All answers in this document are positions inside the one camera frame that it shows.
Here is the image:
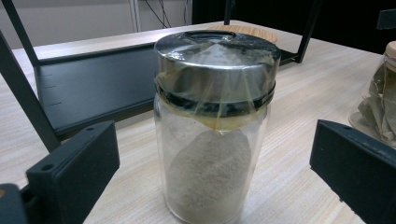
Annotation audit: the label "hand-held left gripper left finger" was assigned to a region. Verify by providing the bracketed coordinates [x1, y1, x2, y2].
[26, 120, 120, 224]

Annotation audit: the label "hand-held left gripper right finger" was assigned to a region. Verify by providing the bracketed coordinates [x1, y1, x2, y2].
[308, 119, 396, 224]

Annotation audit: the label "wooden lid jar pale contents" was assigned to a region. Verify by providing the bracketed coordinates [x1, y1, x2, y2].
[348, 40, 396, 147]

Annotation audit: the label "black metal shelf rack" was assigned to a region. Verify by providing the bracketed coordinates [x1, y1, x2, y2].
[0, 0, 323, 153]

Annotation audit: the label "metal lid glass jar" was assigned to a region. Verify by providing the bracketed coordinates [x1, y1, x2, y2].
[153, 29, 282, 224]

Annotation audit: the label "black curtain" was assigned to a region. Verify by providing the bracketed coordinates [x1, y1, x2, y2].
[191, 0, 396, 55]

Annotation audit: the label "white metal post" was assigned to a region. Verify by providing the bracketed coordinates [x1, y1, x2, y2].
[129, 0, 143, 34]

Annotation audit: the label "black wall cable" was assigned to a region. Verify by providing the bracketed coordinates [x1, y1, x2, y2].
[144, 0, 173, 30]
[182, 0, 191, 26]

